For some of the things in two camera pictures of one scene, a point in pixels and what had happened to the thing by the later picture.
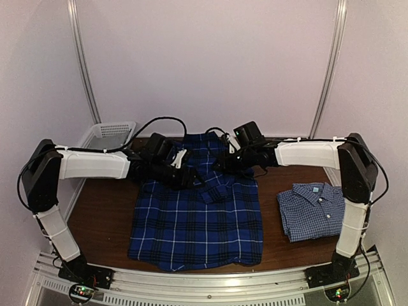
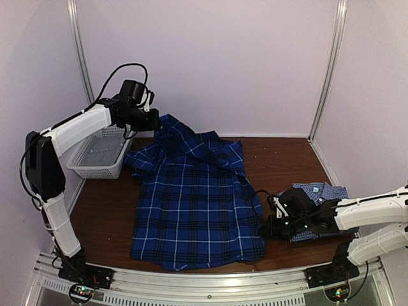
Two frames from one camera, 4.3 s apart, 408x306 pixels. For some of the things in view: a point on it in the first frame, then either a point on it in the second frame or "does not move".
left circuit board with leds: x=81 y=292 does not move
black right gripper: x=225 y=166 to x=272 y=232
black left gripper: x=187 y=183 to x=152 y=124
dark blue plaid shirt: x=217 y=222 does not move
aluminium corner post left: x=72 y=12 does not move
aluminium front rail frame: x=288 y=287 does not move
